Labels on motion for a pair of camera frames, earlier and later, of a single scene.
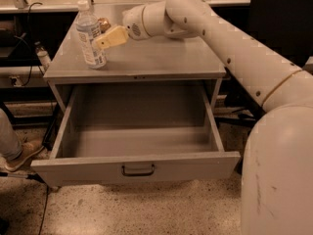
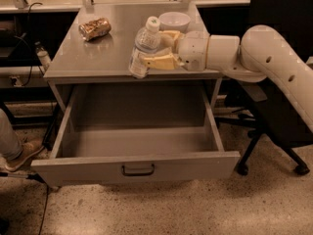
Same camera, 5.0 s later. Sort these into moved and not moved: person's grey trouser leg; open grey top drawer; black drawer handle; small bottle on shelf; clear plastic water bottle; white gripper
Moved: white gripper; clear plastic water bottle
Not moved: small bottle on shelf; black drawer handle; open grey top drawer; person's grey trouser leg
